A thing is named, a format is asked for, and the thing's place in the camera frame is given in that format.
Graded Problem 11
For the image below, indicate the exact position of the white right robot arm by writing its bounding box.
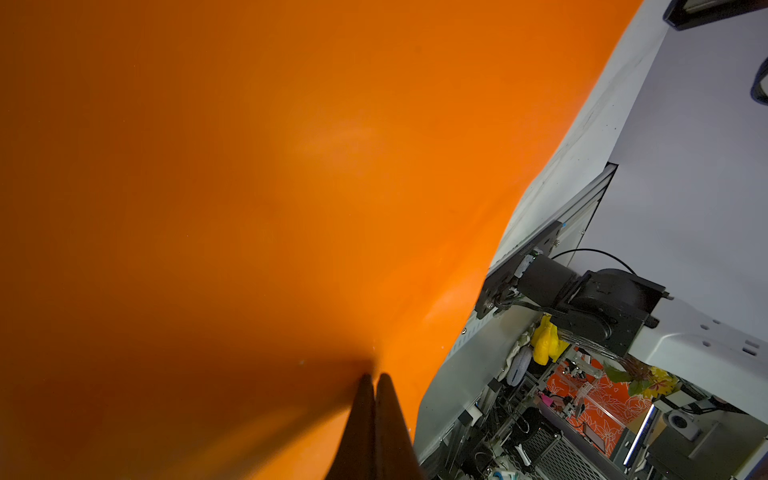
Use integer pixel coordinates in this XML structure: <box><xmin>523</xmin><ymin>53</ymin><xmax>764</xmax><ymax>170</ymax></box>
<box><xmin>515</xmin><ymin>255</ymin><xmax>767</xmax><ymax>421</ymax></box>

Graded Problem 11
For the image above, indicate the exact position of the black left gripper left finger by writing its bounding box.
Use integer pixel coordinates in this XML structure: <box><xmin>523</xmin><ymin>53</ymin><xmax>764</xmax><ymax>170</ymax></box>
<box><xmin>326</xmin><ymin>374</ymin><xmax>376</xmax><ymax>480</ymax></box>

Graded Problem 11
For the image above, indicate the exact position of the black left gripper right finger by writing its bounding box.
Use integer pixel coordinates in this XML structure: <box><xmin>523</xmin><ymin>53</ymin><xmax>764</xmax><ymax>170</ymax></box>
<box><xmin>374</xmin><ymin>373</ymin><xmax>425</xmax><ymax>480</ymax></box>

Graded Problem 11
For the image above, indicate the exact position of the aluminium front rail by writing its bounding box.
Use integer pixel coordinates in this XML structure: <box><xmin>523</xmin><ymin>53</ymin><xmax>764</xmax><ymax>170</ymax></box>
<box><xmin>414</xmin><ymin>164</ymin><xmax>617</xmax><ymax>463</ymax></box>

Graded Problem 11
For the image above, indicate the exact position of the orange wrapping paper sheet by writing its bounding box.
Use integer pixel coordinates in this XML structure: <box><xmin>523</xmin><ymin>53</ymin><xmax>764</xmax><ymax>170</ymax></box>
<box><xmin>1</xmin><ymin>1</ymin><xmax>640</xmax><ymax>479</ymax></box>

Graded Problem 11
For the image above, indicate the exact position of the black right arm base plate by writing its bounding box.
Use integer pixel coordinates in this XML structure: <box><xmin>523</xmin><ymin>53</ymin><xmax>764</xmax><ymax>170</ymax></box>
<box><xmin>474</xmin><ymin>220</ymin><xmax>563</xmax><ymax>320</ymax></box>

